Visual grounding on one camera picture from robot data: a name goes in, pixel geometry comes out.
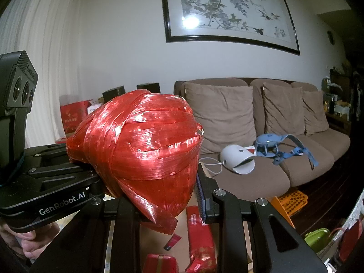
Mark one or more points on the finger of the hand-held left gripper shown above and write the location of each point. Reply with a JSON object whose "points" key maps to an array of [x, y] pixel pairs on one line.
{"points": [[45, 155], [62, 177]]}

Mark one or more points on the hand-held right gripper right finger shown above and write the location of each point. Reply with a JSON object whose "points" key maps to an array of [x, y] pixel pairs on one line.
{"points": [[201, 202]]}

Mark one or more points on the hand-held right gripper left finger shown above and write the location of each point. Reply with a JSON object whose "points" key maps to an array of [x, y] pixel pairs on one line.
{"points": [[125, 219]]}

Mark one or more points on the brown cardboard box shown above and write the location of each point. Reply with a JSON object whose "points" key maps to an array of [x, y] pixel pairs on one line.
{"points": [[150, 244]]}

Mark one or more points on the long red foil packet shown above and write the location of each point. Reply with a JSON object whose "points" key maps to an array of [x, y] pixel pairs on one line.
{"points": [[199, 244]]}

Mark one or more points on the red cosmetic tube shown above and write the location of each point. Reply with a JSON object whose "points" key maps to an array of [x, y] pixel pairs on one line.
{"points": [[173, 241]]}

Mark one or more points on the red rounded tin floral sleeve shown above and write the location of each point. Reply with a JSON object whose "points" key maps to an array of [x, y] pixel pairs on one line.
{"points": [[159, 264]]}

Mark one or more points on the red plastic ribbon ball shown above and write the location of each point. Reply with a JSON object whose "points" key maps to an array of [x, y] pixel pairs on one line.
{"points": [[136, 148]]}

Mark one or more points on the person's left hand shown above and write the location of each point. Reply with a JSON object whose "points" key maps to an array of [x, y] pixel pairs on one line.
{"points": [[25, 247]]}

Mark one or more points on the red chocolate box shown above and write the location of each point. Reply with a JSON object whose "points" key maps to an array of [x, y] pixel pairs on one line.
{"points": [[61, 140]]}

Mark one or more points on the red patterned gift box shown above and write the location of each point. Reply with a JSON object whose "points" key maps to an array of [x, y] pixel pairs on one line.
{"points": [[74, 116]]}

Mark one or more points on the white domed device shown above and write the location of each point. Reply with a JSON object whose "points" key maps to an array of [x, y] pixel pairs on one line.
{"points": [[233, 156]]}

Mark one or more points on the beige sofa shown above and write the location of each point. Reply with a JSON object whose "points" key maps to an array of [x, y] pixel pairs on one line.
{"points": [[256, 182]]}

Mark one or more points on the small white carton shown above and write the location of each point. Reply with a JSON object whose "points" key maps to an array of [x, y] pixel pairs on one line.
{"points": [[92, 108]]}

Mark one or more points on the white curtain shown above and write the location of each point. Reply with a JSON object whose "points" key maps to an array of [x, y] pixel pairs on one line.
{"points": [[42, 28]]}

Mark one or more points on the large beige cushion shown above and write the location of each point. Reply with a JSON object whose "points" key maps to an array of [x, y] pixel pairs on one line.
{"points": [[221, 116]]}

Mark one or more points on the orange plastic crate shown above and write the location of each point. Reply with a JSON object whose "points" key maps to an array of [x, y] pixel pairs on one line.
{"points": [[290, 204]]}

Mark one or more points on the green plastic container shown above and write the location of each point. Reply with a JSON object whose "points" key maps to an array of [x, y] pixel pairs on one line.
{"points": [[317, 237]]}

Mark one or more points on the medium beige cushion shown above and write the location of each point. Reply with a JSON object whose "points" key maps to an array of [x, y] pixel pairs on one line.
{"points": [[284, 108]]}

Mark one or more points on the small beige cushion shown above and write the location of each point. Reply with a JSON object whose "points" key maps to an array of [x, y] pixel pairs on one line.
{"points": [[315, 113]]}

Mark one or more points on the red glossy bag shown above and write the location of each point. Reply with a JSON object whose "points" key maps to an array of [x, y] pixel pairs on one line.
{"points": [[351, 241]]}

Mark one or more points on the dark cluttered shelf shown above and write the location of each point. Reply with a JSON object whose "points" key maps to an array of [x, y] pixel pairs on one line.
{"points": [[341, 96]]}

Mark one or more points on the framed ink painting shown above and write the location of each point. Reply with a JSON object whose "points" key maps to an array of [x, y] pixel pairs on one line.
{"points": [[227, 5]]}

